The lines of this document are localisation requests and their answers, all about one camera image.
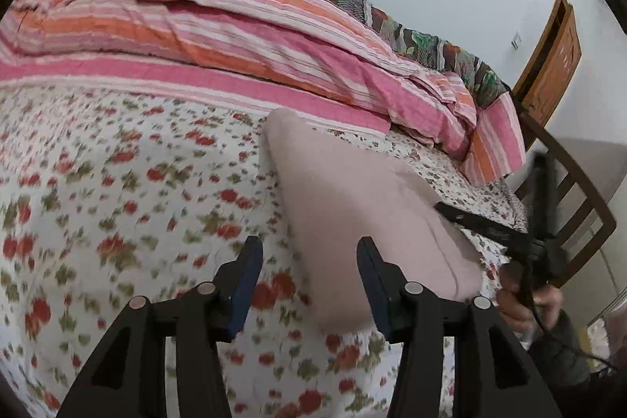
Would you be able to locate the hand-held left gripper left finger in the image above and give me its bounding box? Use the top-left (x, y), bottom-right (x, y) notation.
top-left (56, 236), bottom-right (264, 418)

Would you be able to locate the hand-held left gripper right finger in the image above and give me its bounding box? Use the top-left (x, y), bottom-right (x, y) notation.
top-left (357, 236), bottom-right (562, 418)

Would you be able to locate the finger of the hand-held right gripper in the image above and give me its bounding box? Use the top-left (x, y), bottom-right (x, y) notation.
top-left (434, 201), bottom-right (534, 255)
top-left (530, 152), bottom-right (560, 243)

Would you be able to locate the pink knitted garment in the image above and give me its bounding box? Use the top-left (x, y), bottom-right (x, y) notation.
top-left (262, 107), bottom-right (487, 333)

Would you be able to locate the person's right forearm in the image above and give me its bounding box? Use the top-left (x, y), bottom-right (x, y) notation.
top-left (530, 309), bottom-right (627, 418)

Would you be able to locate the person's right hand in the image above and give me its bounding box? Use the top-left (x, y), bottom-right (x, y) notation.
top-left (497, 262), bottom-right (565, 337)

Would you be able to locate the wooden chair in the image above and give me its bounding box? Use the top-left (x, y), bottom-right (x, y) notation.
top-left (508, 89), bottom-right (618, 289)

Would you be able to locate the brown wooden door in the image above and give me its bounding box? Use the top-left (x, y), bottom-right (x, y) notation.
top-left (511, 0), bottom-right (583, 131)

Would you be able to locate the floral bed sheet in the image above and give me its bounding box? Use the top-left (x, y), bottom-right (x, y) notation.
top-left (0, 84), bottom-right (531, 418)

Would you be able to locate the green brown patterned blanket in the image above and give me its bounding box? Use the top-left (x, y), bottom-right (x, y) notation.
top-left (147, 0), bottom-right (513, 110)

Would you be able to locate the pink orange striped quilt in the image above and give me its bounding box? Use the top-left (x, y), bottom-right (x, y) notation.
top-left (0, 0), bottom-right (528, 186)

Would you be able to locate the black cable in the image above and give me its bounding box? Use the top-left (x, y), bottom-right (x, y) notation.
top-left (519, 252), bottom-right (619, 372)

